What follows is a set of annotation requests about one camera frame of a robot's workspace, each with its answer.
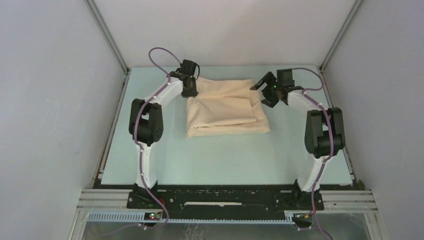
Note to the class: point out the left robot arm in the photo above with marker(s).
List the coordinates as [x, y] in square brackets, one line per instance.
[146, 124]

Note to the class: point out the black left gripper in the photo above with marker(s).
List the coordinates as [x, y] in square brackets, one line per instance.
[193, 93]

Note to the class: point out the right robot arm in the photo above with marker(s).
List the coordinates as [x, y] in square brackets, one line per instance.
[324, 133]

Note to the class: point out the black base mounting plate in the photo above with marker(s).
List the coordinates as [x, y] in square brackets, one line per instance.
[277, 196]

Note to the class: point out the aluminium frame rail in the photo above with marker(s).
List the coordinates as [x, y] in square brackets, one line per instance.
[111, 206]

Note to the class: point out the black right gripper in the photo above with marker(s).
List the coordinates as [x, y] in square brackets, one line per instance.
[270, 79]

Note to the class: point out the beige cloth wrap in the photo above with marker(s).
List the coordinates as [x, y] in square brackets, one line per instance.
[225, 107]

